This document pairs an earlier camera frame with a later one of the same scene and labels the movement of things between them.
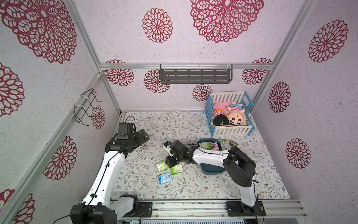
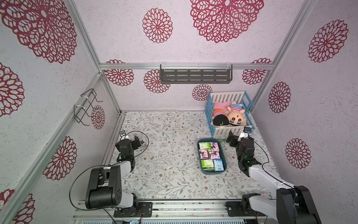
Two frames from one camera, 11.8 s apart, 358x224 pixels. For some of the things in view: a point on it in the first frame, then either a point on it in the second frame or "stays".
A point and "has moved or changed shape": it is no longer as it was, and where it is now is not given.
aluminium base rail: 274,209 stays
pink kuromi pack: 214,146 stays
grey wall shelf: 198,73 stays
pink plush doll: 219,118 stays
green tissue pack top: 205,145 stays
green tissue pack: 175,169 to 209,170
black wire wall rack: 82,111 stays
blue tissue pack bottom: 165,178 has moved or changed shape
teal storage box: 209,169 stays
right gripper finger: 171,161 to 232,139
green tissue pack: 162,165 to 207,164
